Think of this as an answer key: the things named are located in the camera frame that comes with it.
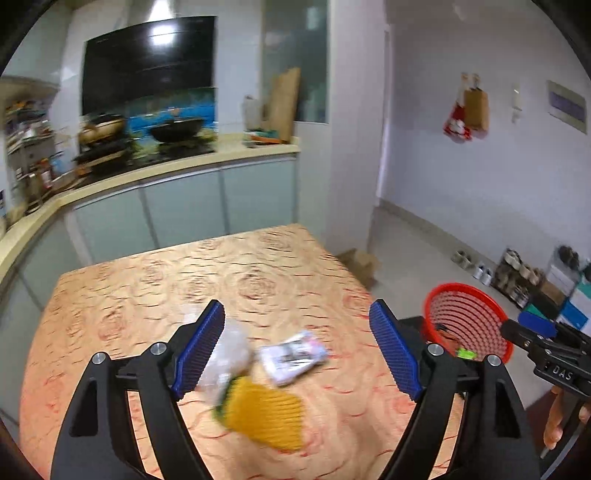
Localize cardboard box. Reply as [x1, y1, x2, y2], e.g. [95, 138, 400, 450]
[337, 248, 382, 289]

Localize rolled yellow foam fruit net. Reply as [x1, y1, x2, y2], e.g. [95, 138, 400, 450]
[226, 378, 306, 453]

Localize metal spice rack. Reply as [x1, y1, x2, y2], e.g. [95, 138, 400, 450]
[4, 97, 58, 204]

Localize rose printed tablecloth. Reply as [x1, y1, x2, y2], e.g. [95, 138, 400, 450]
[18, 224, 465, 480]

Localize green yellow sponge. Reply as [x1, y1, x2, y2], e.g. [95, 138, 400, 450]
[212, 376, 242, 422]

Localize white plastic jug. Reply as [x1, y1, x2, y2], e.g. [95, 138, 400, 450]
[243, 96, 264, 132]

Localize black wok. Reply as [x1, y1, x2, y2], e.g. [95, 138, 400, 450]
[148, 117, 206, 143]

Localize white pink packet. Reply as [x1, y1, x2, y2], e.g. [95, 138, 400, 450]
[259, 330, 329, 387]

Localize brown paper bag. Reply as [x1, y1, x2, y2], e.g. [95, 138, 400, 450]
[463, 74, 490, 134]

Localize clear plastic bag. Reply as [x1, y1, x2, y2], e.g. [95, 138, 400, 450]
[182, 314, 257, 406]

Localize wooden cutting board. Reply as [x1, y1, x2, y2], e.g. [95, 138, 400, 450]
[265, 67, 302, 144]

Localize kitchen counter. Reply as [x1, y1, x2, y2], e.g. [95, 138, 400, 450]
[0, 134, 301, 287]

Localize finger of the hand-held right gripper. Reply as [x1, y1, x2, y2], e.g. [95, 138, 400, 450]
[501, 319, 552, 355]
[517, 311, 583, 343]

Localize black range hood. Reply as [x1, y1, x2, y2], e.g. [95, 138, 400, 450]
[81, 15, 218, 116]

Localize blue white box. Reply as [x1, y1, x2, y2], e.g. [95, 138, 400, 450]
[556, 281, 591, 333]

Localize red hanging bag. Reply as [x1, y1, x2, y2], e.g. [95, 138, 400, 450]
[443, 102, 474, 141]

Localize golden frying pan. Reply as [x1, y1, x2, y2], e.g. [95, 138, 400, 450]
[78, 114, 127, 145]

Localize black gas stove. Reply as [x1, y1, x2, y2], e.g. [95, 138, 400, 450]
[71, 138, 218, 168]

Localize frosted glass window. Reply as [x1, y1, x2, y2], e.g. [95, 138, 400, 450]
[261, 0, 329, 125]

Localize person's right hand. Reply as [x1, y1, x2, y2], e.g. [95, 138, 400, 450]
[542, 385, 591, 450]

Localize blue backsplash picture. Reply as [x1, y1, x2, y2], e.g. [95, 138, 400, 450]
[124, 88, 218, 139]

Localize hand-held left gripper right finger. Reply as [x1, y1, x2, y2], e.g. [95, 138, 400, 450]
[368, 299, 541, 480]

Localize red plastic basket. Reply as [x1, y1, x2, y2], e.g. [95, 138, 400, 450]
[424, 282, 514, 365]

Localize row of shoes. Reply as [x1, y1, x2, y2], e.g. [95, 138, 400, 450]
[450, 247, 555, 309]

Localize grey kitchen cabinet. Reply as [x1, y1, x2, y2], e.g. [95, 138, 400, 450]
[0, 157, 298, 416]

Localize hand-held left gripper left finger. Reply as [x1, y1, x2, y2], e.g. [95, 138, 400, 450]
[50, 299, 226, 480]

